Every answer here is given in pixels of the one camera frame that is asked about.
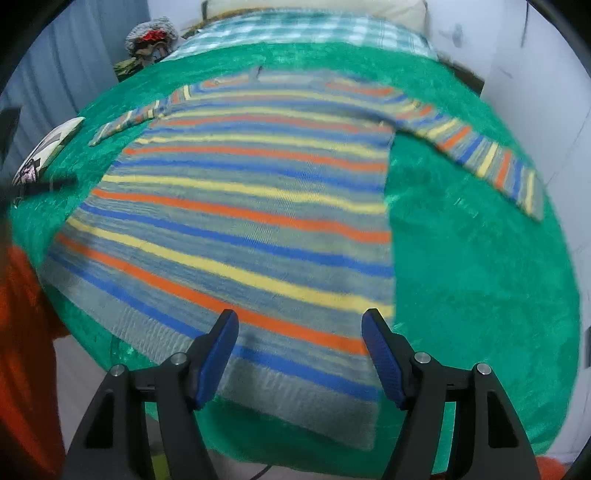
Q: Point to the cream pillow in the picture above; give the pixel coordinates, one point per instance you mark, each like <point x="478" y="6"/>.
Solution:
<point x="323" y="8"/>

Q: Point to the person's left forearm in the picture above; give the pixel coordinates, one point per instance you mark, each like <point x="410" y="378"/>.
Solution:
<point x="23" y="360"/>

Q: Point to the green fluffy blanket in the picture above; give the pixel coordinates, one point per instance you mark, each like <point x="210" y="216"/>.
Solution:
<point x="471" y="277"/>

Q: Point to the teal checked bedsheet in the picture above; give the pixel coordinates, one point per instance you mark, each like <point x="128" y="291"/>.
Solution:
<point x="295" y="30"/>

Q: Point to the dark wooden bed frame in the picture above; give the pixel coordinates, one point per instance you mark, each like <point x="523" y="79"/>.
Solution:
<point x="468" y="76"/>

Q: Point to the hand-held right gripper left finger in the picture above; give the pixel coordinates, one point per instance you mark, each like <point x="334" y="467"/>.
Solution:
<point x="217" y="355"/>

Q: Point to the white wardrobe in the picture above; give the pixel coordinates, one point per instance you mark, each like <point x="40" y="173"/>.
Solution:
<point x="508" y="69"/>

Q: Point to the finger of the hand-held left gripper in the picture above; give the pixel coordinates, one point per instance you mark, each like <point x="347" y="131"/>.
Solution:
<point x="51" y="185"/>

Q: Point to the striped knitted sweater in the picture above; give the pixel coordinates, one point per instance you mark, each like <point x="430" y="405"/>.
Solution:
<point x="258" y="217"/>

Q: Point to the pile of clothes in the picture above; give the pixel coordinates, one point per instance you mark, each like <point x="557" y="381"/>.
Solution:
<point x="150" y="39"/>

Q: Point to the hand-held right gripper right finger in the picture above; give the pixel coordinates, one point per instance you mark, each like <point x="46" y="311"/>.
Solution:
<point x="385" y="355"/>

